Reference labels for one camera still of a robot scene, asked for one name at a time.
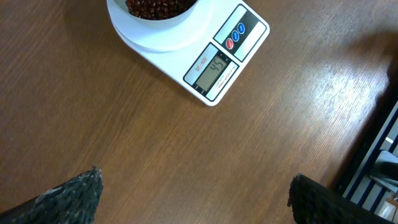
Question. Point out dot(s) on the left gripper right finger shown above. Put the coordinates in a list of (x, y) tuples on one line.
[(313, 203)]

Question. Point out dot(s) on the red beans in bowl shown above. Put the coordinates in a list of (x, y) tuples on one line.
[(158, 9)]

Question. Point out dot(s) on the white round bowl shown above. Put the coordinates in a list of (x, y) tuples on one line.
[(156, 23)]

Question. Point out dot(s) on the white digital kitchen scale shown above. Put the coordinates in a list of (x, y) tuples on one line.
[(206, 52)]

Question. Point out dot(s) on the grey object beyond table edge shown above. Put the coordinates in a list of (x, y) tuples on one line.
[(384, 171)]

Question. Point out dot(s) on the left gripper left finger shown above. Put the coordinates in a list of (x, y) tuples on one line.
[(74, 201)]

